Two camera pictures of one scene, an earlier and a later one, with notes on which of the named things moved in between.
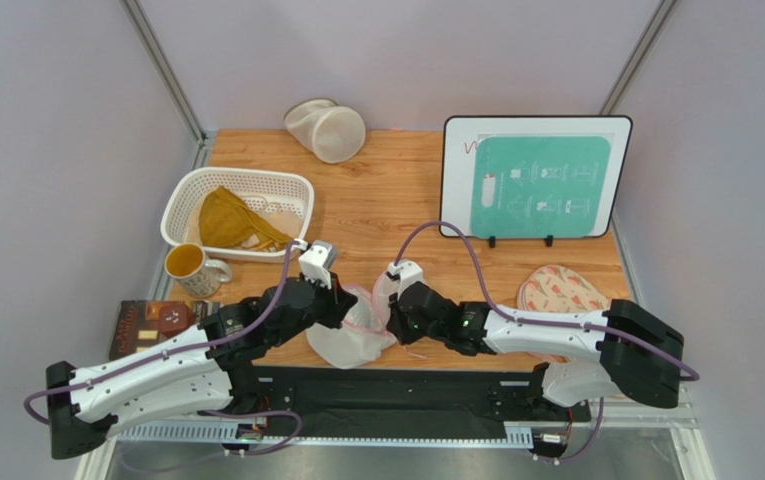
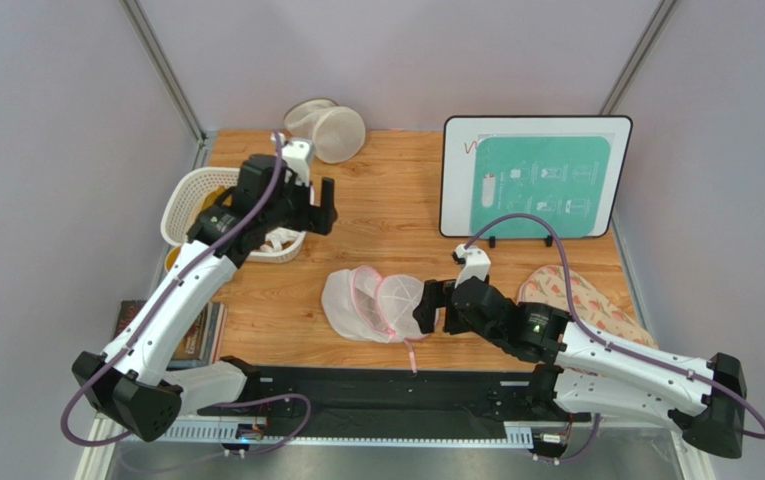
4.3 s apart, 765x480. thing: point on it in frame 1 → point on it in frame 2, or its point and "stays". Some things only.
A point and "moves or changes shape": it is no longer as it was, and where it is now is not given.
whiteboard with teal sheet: [532, 176] stays
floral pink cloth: [557, 287] stays
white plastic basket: [277, 189] stays
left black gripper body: [325, 309] → [294, 209]
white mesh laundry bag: [363, 334] moves or changes shape
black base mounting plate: [393, 400] stays
